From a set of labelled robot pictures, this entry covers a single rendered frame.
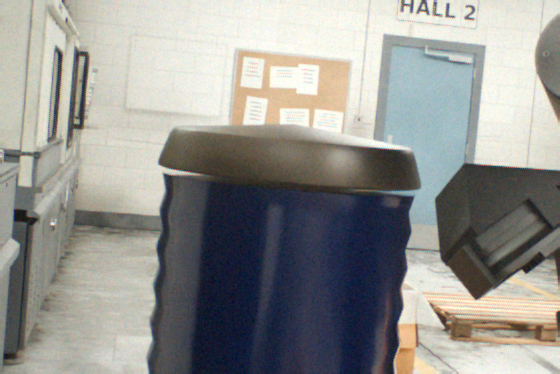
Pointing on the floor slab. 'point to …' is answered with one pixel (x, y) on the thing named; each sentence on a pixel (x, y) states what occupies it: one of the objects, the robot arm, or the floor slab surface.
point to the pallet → (504, 311)
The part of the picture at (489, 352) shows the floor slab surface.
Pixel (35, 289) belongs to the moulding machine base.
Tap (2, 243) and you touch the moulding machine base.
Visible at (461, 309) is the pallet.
